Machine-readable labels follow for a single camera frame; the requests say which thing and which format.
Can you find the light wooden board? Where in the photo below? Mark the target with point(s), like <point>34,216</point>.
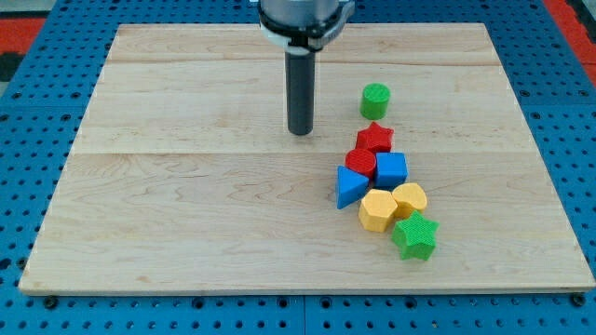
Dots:
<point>184,181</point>

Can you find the yellow hexagon block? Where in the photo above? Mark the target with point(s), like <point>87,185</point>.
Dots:
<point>376,210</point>

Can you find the blue cube block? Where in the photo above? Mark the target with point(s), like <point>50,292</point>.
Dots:
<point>391,170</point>

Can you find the green star block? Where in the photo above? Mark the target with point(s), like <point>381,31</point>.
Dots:
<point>415,237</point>

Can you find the red star block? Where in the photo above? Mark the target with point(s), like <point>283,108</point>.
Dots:
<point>375,139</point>

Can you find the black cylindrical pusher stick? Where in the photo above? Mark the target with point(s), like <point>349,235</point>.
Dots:
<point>300,92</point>

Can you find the green cylinder block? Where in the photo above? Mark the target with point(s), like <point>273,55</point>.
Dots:
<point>374,101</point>

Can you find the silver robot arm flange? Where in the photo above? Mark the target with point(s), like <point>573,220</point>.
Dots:
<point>303,26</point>

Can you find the blue triangle block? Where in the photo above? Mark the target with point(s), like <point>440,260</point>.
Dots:
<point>350,186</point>

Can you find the red cylinder block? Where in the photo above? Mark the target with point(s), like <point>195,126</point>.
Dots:
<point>361,161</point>

